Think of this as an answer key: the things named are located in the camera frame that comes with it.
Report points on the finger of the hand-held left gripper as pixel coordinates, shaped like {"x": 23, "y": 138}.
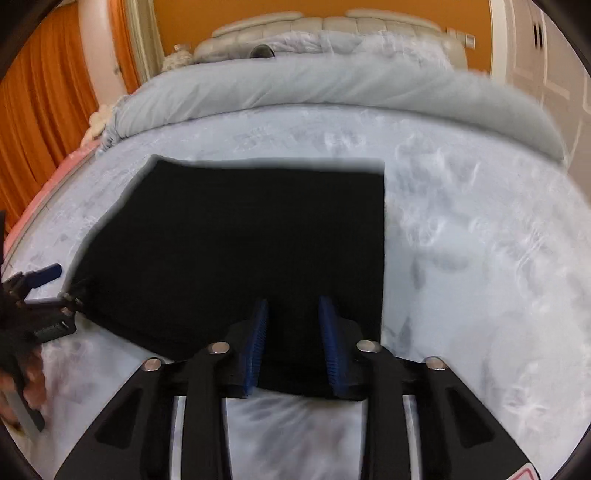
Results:
{"x": 55, "y": 328}
{"x": 46, "y": 272}

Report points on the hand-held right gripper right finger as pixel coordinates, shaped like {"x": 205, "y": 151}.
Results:
{"x": 330, "y": 346}

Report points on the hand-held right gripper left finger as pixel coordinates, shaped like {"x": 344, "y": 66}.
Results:
{"x": 256, "y": 350}

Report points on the black pants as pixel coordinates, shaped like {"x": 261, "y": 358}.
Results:
{"x": 231, "y": 230}

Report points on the person's left hand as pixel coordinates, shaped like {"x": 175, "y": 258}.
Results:
{"x": 37, "y": 383}

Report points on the pink bed sheet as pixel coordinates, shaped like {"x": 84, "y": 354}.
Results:
{"x": 60, "y": 170}

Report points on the cream plush toy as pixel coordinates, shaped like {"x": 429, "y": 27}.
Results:
{"x": 99, "y": 121}

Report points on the light blue butterfly blanket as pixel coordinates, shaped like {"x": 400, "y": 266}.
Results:
{"x": 461, "y": 254}

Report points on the orange curtain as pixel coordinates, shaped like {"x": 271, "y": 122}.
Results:
{"x": 37, "y": 92}

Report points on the grey rolled duvet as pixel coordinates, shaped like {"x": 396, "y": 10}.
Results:
{"x": 300, "y": 83}

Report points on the dark grey round object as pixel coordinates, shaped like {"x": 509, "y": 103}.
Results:
{"x": 263, "y": 51}

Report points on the beige padded headboard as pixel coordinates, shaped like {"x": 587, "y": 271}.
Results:
{"x": 332, "y": 22}

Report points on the white panelled wardrobe doors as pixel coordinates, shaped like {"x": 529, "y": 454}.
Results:
{"x": 545, "y": 46}

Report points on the white wall switch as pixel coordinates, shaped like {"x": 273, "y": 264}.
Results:
{"x": 466, "y": 40}

